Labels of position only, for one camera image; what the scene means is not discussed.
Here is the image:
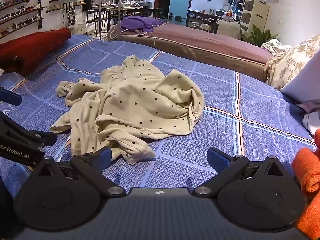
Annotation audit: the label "dark low cabinet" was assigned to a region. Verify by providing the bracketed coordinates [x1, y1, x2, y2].
[186, 10, 221, 32]

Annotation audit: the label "mauve covered bed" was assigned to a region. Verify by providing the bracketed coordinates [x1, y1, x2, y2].
[108, 21, 274, 82]

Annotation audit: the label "dining table with lace cloth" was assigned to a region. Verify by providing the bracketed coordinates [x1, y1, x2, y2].
[106, 4, 151, 22]

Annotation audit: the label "grey metal pole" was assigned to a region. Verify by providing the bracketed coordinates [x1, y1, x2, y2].
[117, 0, 124, 42]

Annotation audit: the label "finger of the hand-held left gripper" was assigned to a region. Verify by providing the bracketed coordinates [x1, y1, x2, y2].
[0, 111, 58, 147]
[0, 86, 23, 106]

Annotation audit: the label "cream drawer cabinet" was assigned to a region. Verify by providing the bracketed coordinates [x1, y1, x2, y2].
[239, 0, 270, 34]

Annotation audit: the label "black chair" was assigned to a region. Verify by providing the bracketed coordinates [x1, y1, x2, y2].
[86, 8, 107, 37]

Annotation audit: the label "orange cloth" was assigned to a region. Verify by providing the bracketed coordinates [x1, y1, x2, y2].
[291, 129, 320, 239]

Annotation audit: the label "white crumpled cloth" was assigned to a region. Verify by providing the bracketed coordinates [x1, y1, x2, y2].
[261, 39, 292, 55]

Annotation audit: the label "green potted plant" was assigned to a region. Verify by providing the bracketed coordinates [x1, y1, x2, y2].
[241, 24, 279, 47]

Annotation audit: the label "cream polka dot garment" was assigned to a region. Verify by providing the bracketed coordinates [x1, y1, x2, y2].
[50, 56, 205, 165]

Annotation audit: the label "blue plaid bed sheet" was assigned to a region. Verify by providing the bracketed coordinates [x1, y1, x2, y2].
[0, 34, 318, 200]

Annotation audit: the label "cream covered chair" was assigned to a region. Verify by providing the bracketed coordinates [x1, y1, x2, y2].
[217, 19, 242, 41]

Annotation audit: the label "white pillow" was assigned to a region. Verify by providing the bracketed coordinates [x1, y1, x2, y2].
[302, 111, 320, 136]

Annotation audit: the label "beige floral quilt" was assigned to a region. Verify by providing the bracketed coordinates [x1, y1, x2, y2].
[265, 34, 320, 90]

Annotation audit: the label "red knitted sweater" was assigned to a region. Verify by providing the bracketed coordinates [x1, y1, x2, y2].
[0, 27, 72, 77]

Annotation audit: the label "hanging black cables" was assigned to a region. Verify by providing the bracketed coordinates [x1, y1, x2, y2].
[62, 2, 76, 27]

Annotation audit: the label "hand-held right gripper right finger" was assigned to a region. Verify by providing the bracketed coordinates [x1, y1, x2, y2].
[192, 147, 298, 197]

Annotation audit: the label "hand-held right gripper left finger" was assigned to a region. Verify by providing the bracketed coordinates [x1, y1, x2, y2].
[30, 146, 127, 197]

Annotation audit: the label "purple blanket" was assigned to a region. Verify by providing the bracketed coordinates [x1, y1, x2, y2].
[120, 16, 168, 33]

